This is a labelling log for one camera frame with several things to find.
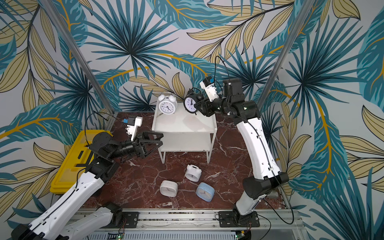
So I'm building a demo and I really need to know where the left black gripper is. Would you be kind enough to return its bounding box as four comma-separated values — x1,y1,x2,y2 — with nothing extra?
108,130,164,160

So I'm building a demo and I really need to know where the light blue square alarm clock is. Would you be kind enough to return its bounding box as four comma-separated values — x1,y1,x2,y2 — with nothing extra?
196,182,215,202

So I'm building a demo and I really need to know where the right aluminium frame post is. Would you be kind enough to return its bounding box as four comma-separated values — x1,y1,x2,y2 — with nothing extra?
257,0,315,111

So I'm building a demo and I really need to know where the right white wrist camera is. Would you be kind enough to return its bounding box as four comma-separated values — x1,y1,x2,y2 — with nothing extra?
200,76,219,102

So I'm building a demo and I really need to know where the yellow plastic toolbox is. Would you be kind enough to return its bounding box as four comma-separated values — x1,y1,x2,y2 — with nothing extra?
50,130,104,195

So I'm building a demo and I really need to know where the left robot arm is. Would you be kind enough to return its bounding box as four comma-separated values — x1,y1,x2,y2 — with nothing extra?
11,132,164,240

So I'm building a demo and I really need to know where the aluminium frame post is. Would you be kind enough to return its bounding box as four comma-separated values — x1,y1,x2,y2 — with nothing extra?
41,0,115,115
257,0,315,111

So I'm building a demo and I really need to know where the left aluminium frame post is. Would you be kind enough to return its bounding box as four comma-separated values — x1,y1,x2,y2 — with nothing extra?
41,0,115,115

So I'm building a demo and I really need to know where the white chrome twin-bell alarm clock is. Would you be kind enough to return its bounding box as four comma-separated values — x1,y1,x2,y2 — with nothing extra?
158,94,178,115

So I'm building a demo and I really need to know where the white matte twin-bell alarm clock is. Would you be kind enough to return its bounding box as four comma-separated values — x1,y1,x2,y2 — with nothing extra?
185,165,202,182

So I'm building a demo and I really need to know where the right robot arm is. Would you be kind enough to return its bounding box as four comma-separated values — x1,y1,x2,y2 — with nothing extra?
194,77,289,227

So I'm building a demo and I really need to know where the aluminium mounting rail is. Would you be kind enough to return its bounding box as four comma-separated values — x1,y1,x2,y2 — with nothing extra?
68,209,309,240

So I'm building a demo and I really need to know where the white two-tier shelf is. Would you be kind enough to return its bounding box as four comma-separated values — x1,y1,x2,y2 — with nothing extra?
152,104,218,163

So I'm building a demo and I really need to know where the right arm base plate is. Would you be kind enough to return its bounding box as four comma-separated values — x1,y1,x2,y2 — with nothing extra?
218,210,260,228

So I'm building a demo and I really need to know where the white square alarm clock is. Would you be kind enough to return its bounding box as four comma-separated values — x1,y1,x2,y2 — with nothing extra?
160,180,178,198

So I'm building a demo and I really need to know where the black twin-bell alarm clock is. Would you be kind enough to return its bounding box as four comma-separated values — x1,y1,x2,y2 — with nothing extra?
184,88,201,114

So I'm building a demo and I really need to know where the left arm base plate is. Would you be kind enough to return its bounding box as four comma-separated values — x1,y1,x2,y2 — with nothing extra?
102,212,139,229

